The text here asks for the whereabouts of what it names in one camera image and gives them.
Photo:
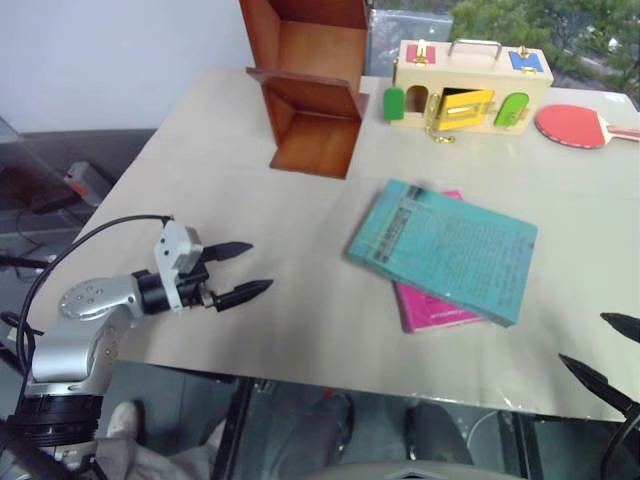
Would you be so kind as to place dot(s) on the red table tennis paddle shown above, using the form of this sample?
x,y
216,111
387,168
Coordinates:
x,y
567,125

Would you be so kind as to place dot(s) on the yellow hinged box door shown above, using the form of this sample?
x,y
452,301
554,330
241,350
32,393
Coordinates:
x,y
462,107

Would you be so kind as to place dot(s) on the white shoe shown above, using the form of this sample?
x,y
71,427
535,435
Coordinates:
x,y
124,420

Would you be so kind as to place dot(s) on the light green box door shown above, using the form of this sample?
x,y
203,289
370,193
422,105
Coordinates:
x,y
511,110

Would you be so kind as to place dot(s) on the teal paperback book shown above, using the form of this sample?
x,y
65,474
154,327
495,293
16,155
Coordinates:
x,y
450,245

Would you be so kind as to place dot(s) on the beige trouser leg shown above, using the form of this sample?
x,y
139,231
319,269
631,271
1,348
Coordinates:
x,y
150,460

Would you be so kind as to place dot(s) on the wooden lock activity box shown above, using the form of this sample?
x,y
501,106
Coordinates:
x,y
465,75

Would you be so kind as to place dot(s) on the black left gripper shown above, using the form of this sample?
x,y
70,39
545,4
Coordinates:
x,y
196,286

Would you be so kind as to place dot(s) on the grey box with orange label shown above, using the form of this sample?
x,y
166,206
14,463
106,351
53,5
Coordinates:
x,y
87,182

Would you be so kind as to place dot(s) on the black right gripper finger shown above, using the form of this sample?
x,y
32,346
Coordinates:
x,y
627,326
607,390

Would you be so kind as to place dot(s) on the black table leg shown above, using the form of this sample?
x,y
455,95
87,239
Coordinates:
x,y
232,430

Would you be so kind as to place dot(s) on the pink paperback book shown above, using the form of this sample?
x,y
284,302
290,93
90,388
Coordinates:
x,y
430,312

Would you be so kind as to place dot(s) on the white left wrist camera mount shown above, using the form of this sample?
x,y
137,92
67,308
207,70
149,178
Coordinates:
x,y
172,250

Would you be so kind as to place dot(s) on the grey rounded robot body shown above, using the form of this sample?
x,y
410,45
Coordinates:
x,y
410,472

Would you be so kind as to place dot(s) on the dark green box door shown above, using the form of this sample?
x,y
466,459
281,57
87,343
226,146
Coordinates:
x,y
394,104

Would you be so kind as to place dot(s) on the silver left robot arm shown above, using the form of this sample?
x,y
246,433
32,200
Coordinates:
x,y
75,320

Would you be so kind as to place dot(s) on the brown wooden bookstand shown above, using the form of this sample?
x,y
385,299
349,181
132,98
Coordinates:
x,y
310,95

